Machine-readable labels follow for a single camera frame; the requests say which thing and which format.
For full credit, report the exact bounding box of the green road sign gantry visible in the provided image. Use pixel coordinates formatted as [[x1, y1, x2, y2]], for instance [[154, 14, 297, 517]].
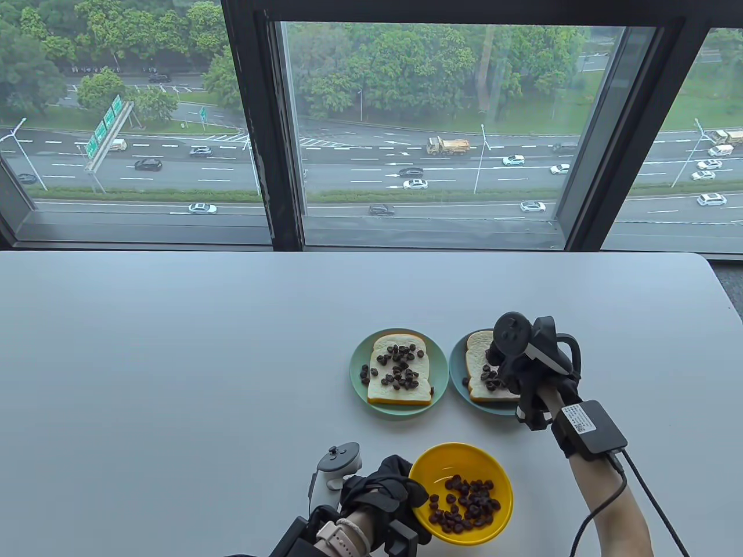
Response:
[[83, 95, 135, 175]]

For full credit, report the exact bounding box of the pink wrist watch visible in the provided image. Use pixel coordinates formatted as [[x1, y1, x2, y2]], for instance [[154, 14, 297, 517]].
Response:
[[316, 518, 369, 557]]

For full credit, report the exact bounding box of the person's right hand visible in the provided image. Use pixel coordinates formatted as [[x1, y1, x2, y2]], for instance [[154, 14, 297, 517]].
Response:
[[485, 343, 583, 416]]

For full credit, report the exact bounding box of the person's left hand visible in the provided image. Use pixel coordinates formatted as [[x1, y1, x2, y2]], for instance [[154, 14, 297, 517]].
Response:
[[340, 454, 434, 546]]

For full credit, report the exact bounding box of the pile of dried cranberries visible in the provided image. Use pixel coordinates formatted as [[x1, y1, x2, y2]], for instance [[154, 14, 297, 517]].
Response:
[[428, 475, 502, 534]]

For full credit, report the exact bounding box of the thick black cable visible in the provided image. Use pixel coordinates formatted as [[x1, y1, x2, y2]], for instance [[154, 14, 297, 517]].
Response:
[[615, 451, 690, 557]]

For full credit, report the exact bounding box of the black motion controller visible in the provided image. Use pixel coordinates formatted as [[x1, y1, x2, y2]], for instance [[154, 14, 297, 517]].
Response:
[[492, 312, 572, 375]]

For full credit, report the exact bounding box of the grey motion controller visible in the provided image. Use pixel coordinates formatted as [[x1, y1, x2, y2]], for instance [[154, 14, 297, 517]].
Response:
[[308, 442, 363, 514]]

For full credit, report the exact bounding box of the person's right forearm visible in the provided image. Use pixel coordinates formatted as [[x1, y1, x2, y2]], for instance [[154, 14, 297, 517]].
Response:
[[537, 386, 654, 557]]

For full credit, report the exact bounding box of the black window frame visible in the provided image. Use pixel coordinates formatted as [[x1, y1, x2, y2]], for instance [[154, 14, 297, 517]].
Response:
[[0, 0, 743, 254]]

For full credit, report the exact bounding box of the black looped cable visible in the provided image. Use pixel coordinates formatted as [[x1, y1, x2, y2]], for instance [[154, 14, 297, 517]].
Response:
[[556, 334, 582, 381]]

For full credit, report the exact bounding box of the yellow bowl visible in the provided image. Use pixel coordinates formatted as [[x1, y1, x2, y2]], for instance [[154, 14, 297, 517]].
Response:
[[408, 443, 514, 546]]

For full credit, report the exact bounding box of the white toast slice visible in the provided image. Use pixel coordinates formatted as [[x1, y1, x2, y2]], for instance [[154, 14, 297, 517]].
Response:
[[367, 334, 434, 406], [466, 330, 523, 404]]

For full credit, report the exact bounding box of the light green plate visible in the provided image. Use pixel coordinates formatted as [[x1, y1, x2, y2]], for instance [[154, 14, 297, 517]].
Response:
[[349, 329, 449, 415]]

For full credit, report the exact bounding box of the person's left forearm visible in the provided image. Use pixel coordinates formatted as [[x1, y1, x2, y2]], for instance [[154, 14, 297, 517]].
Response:
[[342, 505, 384, 540]]

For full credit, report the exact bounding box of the black box with white label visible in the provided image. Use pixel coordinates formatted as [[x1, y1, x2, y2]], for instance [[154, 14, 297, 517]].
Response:
[[550, 399, 629, 462], [270, 516, 317, 557]]

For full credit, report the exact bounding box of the blue plate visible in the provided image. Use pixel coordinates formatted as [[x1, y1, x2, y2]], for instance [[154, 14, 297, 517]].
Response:
[[449, 330, 550, 417]]

